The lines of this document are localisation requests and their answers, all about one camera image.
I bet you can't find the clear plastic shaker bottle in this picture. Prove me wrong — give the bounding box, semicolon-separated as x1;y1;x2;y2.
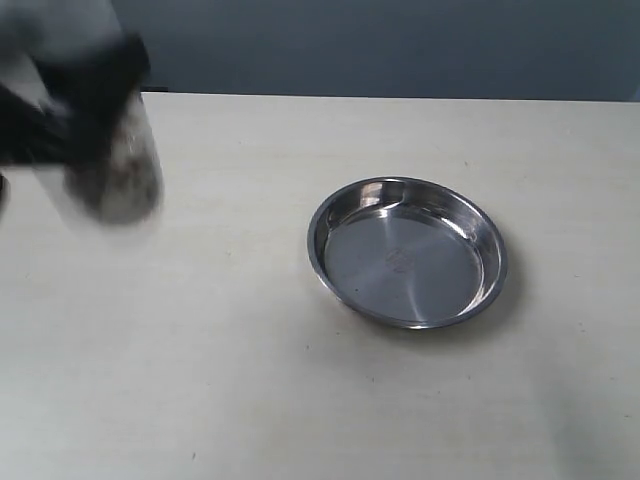
29;0;167;236

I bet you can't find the round stainless steel tray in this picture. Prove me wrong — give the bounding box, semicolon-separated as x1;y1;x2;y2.
306;177;509;330

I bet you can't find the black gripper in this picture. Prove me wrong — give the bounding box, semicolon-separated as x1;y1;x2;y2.
1;34;150;168

